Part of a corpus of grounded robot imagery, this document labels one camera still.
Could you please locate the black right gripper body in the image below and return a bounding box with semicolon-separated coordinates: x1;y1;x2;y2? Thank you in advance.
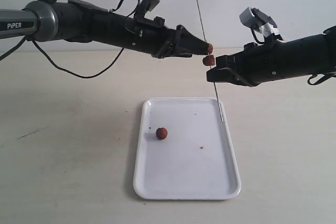
214;41;279;88

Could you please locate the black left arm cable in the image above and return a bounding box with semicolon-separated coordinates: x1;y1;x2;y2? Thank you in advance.
0;0;141;79

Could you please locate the white rectangular plastic tray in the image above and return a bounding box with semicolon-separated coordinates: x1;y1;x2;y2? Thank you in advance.
133;97;241;200

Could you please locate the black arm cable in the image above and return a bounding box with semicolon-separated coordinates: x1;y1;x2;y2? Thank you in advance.
0;0;141;79
307;71;336;86

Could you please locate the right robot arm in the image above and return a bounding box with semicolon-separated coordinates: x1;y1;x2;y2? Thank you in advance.
206;27;335;87

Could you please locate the thin metal skewer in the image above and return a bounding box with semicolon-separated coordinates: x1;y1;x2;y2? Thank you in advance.
196;0;224;122

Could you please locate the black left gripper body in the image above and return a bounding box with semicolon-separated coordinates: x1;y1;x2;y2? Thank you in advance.
131;16;184;58

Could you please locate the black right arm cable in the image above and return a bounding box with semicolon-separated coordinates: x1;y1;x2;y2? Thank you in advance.
307;71;336;86

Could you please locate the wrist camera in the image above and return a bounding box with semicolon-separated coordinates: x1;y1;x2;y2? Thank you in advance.
239;7;283;45
134;0;161;20

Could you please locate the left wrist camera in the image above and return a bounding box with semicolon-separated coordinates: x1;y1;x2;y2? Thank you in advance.
134;0;161;20

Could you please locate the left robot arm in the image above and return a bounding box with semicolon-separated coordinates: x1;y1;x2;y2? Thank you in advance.
1;0;212;59

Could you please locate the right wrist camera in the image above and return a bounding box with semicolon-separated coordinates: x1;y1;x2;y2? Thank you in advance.
239;7;283;45

